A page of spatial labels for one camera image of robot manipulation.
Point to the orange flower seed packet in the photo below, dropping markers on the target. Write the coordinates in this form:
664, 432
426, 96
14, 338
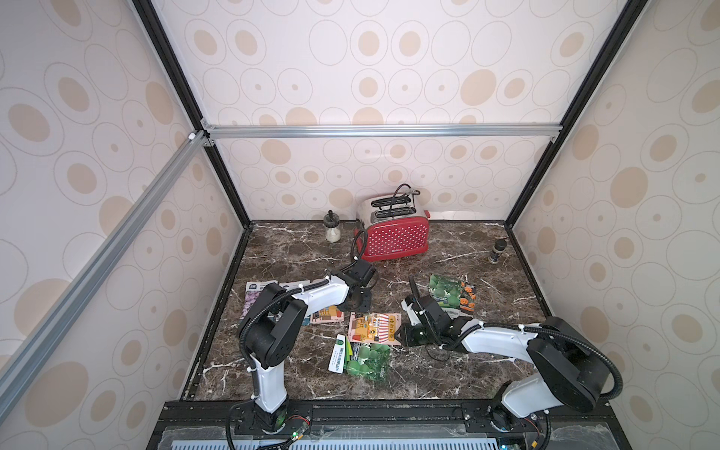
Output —
469, 295

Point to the white orange-text seed packet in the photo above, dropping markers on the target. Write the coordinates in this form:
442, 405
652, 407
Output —
379, 328

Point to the black right corner post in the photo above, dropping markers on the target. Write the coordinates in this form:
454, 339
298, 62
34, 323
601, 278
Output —
607, 54

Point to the purple flower seed packet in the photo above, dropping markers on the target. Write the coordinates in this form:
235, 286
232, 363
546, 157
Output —
252, 292

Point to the small dark spice bottle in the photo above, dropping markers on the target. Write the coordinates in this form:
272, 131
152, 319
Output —
497, 251

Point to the silver aluminium cross rail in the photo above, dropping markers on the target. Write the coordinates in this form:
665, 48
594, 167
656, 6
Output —
216, 132

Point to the black corner frame post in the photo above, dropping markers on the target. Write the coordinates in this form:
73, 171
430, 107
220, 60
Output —
151, 23

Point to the glass jar with white granules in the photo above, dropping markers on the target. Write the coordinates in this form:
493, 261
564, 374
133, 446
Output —
332, 225

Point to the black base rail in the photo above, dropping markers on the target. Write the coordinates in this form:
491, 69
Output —
377, 424

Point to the orange marigold seed packet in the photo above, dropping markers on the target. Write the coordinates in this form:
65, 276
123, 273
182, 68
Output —
329, 315

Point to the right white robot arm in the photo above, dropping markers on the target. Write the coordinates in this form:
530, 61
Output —
570, 371

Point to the red polka dot toaster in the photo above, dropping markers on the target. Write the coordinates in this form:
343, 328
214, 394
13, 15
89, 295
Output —
392, 226

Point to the silver aluminium side rail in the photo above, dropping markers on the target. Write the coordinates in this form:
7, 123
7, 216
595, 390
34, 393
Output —
31, 356

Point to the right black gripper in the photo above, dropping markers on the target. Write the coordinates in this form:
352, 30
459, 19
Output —
426, 314

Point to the green pea seed packet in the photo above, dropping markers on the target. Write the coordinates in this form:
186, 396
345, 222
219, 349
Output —
365, 360

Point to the white green-text seed packet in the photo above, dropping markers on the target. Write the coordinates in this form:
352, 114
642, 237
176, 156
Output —
450, 293

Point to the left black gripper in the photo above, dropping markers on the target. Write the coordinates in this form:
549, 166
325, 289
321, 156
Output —
367, 304

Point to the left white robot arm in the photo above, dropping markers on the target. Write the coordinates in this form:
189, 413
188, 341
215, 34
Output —
268, 332

